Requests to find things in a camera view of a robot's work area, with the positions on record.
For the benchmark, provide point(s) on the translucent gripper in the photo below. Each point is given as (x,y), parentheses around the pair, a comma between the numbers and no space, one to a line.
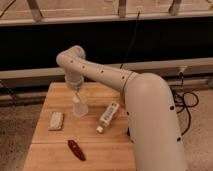
(78,95)

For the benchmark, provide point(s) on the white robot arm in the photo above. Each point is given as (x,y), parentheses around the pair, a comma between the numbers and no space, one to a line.
(152,118)

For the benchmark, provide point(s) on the white sponge pad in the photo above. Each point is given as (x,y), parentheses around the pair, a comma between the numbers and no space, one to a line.
(56,121)

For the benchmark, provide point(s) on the white plastic bottle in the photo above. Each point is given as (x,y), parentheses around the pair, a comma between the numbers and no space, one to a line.
(107,116)

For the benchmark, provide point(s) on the dark red oblong object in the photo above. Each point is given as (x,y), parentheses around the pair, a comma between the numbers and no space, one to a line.
(76,150)

